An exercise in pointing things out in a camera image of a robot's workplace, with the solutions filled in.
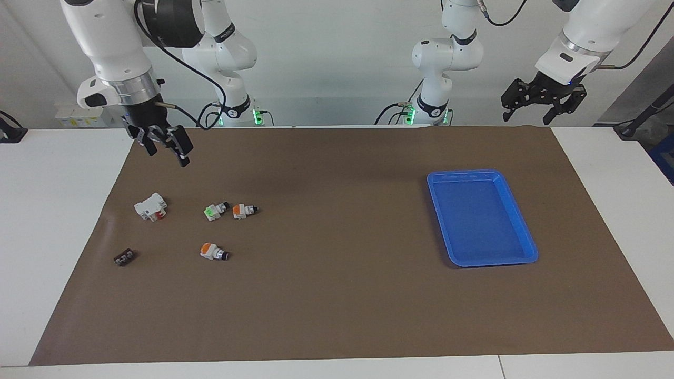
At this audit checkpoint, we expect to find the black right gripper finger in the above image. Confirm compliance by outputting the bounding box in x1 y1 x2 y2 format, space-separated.
158 125 192 168
124 118 158 157

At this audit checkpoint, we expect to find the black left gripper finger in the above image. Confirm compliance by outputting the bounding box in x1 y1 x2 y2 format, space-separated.
543 87 588 126
501 79 538 123

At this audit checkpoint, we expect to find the black stand leg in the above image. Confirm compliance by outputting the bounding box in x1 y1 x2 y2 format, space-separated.
613 84 674 139

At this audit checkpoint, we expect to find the blue crate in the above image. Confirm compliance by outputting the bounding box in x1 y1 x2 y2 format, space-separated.
649 134 674 185

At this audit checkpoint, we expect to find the blue plastic tray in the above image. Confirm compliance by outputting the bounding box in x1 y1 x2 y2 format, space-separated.
427 169 539 268

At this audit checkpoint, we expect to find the brown table mat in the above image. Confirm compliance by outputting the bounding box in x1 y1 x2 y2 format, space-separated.
29 125 674 366

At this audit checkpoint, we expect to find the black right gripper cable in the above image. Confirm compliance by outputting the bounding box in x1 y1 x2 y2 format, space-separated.
134 0 227 130

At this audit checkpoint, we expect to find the black right base cable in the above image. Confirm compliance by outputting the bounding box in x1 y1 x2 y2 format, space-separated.
196 102 223 129

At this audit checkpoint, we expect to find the black base cable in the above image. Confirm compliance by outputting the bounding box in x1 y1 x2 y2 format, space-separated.
196 102 223 129
374 102 417 126

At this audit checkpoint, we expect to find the white switch with red button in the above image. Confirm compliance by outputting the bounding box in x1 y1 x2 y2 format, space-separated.
134 193 169 222

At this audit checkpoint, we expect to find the white wall socket box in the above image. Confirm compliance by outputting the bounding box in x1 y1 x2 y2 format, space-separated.
55 102 114 128

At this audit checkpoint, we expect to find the green and white switch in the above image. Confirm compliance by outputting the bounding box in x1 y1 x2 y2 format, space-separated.
203 201 231 222

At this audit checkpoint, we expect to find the black clamp mount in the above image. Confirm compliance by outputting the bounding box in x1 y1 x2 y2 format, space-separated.
0 111 28 144

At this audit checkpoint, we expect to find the black left base cable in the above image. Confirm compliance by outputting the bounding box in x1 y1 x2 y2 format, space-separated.
374 102 417 126

